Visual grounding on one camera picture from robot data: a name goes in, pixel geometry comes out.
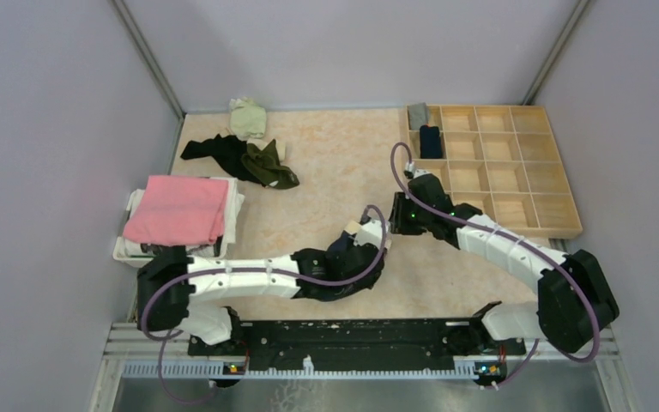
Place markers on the white perforated plastic basket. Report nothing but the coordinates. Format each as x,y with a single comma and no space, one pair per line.
132,254

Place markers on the aluminium frame rail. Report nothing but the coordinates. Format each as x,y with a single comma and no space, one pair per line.
129,354

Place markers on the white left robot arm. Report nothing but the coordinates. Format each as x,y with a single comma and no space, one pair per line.
178,292

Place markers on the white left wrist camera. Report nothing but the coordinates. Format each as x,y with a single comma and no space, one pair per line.
373,232

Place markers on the navy orange underwear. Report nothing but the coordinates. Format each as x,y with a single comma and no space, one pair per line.
431,142

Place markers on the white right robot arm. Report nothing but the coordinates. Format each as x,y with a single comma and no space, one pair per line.
574,301

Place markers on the dark green underwear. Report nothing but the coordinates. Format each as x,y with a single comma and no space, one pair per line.
266,168

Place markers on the grey underwear white waistband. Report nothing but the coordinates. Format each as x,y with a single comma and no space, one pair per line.
418,115

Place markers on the pink folded cloth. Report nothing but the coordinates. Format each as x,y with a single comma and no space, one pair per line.
179,210

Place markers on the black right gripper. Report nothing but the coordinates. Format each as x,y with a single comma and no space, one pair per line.
398,221

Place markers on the wooden compartment tray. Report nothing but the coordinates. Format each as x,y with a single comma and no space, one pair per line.
505,161

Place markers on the navy underwear cream waistband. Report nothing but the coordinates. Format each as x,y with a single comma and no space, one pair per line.
344,239

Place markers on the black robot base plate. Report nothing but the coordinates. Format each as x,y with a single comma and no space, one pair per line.
358,345

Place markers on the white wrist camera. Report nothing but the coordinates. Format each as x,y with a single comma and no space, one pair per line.
409,170
373,232

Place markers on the black underwear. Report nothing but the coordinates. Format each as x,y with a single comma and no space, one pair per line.
227,151

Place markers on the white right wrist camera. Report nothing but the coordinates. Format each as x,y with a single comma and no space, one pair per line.
409,170

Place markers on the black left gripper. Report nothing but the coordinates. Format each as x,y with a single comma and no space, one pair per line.
368,282

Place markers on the light green underwear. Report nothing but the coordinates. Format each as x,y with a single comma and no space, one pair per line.
247,118

